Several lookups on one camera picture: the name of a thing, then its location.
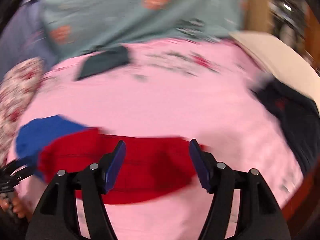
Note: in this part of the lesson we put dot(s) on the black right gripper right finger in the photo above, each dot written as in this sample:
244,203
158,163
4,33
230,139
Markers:
259,215

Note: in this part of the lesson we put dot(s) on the left hand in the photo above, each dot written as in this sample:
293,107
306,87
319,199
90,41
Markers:
17,206

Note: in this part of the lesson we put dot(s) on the pink floral bed sheet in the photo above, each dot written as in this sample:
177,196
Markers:
175,88

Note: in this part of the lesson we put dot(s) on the dark grey folded garment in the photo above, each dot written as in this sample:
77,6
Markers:
103,62

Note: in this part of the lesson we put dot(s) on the blue striped pillow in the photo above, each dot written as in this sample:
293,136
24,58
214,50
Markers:
25,37

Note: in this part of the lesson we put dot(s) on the blue and red pants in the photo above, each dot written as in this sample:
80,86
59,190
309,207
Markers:
134,169

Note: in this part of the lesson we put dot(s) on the dark navy garment pile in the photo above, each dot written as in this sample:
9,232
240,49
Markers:
298,118

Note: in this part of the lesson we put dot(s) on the red floral pillow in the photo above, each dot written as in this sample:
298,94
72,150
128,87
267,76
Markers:
17,90

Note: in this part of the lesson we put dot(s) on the teal heart print blanket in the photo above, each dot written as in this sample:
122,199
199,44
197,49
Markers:
98,24

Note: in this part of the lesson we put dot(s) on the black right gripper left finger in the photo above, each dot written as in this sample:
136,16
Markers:
56,217

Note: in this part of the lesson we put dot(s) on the wooden cabinet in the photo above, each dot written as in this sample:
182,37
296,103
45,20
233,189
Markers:
295,22

